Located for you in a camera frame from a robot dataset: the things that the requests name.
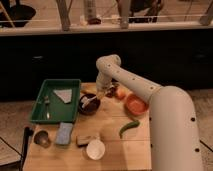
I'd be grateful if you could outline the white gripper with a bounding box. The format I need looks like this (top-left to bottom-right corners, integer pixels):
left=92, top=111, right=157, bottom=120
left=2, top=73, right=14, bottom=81
left=96, top=80, right=111, bottom=97

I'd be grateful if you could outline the white dish brush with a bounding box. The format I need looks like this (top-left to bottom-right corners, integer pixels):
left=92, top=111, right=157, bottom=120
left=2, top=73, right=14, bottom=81
left=82, top=95, right=99, bottom=108

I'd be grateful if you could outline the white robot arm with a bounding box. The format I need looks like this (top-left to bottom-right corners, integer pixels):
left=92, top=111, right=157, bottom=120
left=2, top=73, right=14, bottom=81
left=96, top=54, right=204, bottom=171

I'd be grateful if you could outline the dark purple bowl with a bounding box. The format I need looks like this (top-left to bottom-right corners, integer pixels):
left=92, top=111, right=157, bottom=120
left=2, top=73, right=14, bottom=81
left=78, top=93, right=100, bottom=115

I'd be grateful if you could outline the dark red food item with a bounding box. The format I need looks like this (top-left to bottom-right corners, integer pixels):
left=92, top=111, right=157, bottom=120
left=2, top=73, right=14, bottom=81
left=106, top=84, right=118, bottom=98

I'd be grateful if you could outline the yellow food item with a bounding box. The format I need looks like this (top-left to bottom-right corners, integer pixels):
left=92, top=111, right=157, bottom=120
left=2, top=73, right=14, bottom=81
left=81, top=87, right=96, bottom=94

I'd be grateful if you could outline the orange fruit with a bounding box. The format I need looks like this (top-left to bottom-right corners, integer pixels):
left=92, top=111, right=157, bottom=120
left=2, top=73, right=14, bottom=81
left=115, top=88, right=126, bottom=100

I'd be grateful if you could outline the grey triangular cloth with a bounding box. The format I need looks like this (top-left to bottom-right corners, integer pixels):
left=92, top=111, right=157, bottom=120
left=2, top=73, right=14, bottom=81
left=54, top=89, right=72, bottom=104

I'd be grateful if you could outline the green plastic tray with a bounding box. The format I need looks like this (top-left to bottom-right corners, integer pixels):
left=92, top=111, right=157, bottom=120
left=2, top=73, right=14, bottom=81
left=30, top=79, right=81, bottom=124

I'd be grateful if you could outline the green chili pepper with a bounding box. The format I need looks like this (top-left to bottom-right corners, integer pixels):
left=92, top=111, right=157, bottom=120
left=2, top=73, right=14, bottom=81
left=119, top=120, right=140, bottom=139

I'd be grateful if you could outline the metal spoon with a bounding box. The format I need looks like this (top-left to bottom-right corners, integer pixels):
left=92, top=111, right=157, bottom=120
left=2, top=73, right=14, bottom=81
left=44, top=96, right=50, bottom=119

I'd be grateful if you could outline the blue sponge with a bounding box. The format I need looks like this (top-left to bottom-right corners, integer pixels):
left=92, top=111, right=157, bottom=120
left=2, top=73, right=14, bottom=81
left=55, top=122, right=73, bottom=145

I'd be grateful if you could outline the white cup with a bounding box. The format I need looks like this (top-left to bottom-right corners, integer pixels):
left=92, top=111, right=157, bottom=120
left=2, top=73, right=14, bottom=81
left=86, top=139, right=105, bottom=160

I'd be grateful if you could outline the small metal cup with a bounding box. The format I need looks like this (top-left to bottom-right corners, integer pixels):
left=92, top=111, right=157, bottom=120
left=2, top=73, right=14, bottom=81
left=34, top=130, right=51, bottom=148

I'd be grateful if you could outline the black clamp handle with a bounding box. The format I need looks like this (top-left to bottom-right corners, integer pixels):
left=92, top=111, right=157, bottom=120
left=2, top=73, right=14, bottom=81
left=19, top=127, right=34, bottom=171

